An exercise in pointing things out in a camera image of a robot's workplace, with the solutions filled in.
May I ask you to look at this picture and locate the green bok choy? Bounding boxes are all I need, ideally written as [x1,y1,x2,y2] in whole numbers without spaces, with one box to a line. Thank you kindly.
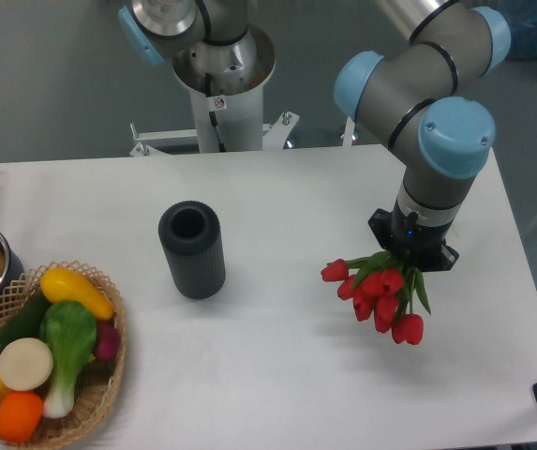
[39,300,97,419]

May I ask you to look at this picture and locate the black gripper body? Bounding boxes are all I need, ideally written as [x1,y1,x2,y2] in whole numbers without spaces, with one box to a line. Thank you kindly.
[368,208,459,272]

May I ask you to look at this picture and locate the white round radish slice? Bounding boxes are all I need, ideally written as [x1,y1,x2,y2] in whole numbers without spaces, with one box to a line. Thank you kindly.
[0,337,53,391]

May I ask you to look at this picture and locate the purple red radish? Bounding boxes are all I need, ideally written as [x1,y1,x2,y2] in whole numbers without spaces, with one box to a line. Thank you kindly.
[92,322,121,361]

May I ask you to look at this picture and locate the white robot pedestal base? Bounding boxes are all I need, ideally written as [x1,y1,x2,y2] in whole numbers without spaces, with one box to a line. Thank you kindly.
[130,24,300,157]

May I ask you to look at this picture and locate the dark grey ribbed vase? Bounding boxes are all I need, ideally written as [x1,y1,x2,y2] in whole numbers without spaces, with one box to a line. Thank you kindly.
[158,201,226,300]

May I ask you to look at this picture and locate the woven wicker basket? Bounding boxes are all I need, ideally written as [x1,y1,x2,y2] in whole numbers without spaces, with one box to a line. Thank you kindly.
[0,261,127,449]

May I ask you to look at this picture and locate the yellow squash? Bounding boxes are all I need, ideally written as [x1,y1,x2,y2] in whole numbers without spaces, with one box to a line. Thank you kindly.
[39,267,114,321]

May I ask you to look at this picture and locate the orange fruit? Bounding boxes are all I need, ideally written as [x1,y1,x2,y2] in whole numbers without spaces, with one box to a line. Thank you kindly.
[0,391,43,444]

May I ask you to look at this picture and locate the red tulip bouquet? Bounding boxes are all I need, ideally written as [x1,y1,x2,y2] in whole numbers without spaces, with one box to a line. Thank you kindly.
[321,250,431,345]

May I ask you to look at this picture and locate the green cucumber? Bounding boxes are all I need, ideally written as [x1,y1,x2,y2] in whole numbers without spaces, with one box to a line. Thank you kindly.
[0,291,52,354]

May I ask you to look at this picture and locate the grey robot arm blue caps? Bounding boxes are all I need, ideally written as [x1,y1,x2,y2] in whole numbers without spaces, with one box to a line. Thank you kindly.
[118,1,511,272]

